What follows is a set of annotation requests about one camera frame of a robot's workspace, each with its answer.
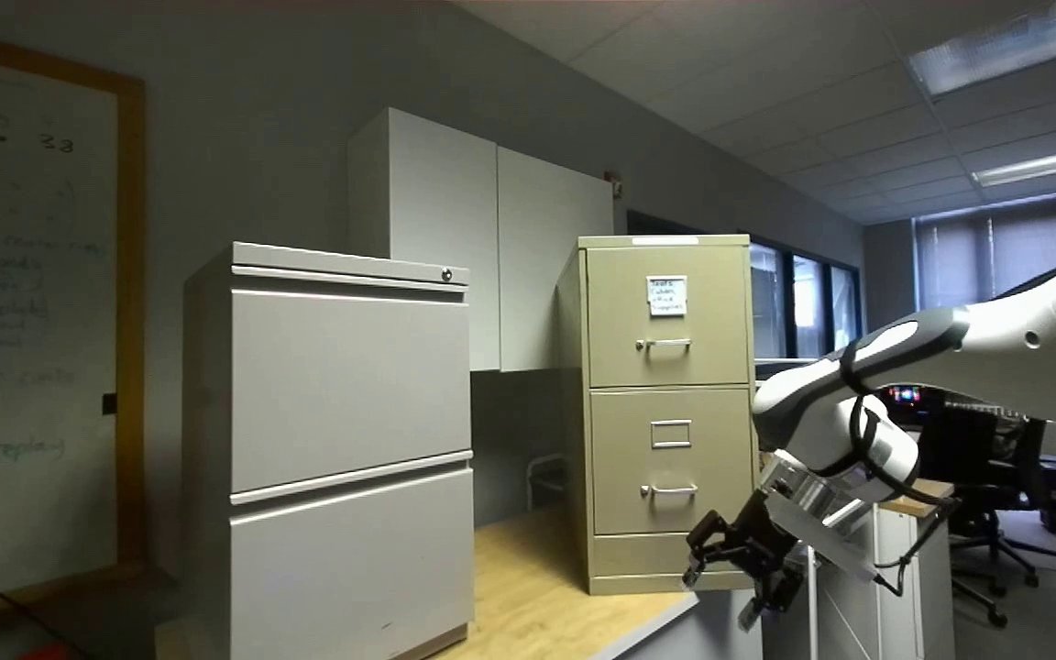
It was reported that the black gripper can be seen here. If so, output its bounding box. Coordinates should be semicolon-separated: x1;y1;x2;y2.
681;493;806;634

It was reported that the silver handle of holder drawer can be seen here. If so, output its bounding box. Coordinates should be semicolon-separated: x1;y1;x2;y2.
640;477;706;507

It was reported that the beige drawer with label holder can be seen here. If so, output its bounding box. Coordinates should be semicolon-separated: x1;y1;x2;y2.
586;386;758;540

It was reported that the beige metal file cabinet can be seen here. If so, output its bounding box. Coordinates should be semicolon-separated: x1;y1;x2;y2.
555;230;764;598

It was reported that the beige drawer with paper label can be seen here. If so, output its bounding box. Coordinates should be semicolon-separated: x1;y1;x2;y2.
582;237;757;389

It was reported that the grey cabinet drawer front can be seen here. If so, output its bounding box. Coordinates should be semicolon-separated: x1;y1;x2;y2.
229;286;473;497
229;468;476;660

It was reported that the grey metal file cabinet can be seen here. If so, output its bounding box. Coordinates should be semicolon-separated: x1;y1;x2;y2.
179;237;481;660

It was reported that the thin white pole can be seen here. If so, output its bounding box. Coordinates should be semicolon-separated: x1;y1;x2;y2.
800;548;821;660

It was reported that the black office chair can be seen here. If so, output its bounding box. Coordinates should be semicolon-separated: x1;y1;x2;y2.
918;407;1056;629

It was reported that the dark window row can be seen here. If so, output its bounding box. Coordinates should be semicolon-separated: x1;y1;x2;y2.
745;237;868;358

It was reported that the white paper label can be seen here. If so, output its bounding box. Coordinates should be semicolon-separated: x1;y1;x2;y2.
641;273;692;324

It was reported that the window with blinds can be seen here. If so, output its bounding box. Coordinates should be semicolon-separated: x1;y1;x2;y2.
912;199;1056;307

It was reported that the narrow ceiling light strip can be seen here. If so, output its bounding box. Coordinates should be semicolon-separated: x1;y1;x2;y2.
970;141;1056;193

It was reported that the wide ceiling light panel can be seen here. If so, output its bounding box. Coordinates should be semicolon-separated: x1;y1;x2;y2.
911;0;1056;100

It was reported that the wood framed whiteboard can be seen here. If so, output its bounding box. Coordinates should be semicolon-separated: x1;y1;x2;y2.
0;26;156;600

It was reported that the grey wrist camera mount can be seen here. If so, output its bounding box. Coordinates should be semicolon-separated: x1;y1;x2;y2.
764;468;907;578

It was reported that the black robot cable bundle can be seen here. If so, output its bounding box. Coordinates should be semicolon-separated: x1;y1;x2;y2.
838;251;1056;600

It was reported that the silver handle of labelled drawer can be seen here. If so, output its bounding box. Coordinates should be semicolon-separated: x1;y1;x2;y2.
635;335;696;363

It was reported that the white wall cabinet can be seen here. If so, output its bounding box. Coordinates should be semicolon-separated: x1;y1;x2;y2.
350;105;618;376

